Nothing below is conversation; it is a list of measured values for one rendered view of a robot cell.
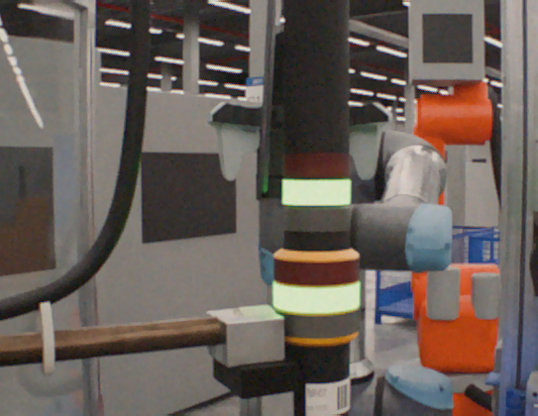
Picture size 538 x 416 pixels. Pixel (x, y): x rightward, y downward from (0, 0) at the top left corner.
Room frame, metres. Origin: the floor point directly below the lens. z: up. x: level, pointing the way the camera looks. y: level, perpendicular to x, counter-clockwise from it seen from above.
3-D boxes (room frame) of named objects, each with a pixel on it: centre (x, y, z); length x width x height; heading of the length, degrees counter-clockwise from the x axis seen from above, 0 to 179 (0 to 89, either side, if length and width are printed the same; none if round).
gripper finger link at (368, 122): (0.58, -0.04, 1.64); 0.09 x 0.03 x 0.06; 34
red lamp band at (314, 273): (0.36, 0.00, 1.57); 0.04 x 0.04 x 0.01
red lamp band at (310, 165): (0.36, 0.00, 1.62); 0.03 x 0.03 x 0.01
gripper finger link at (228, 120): (0.58, 0.07, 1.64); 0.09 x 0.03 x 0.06; 153
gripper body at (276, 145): (0.67, 0.02, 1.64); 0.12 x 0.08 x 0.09; 3
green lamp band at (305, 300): (0.36, 0.00, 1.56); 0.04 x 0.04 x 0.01
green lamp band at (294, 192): (0.36, 0.00, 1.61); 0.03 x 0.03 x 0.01
